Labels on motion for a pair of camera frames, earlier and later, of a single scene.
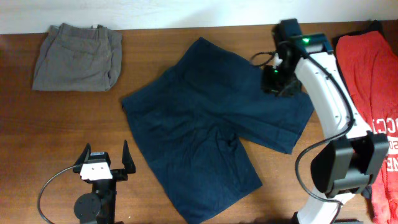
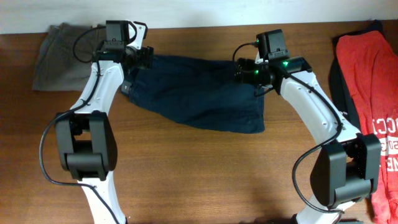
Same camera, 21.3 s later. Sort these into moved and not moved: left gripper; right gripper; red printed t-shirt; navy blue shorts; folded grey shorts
Moved: navy blue shorts; right gripper; left gripper
Not moved: folded grey shorts; red printed t-shirt
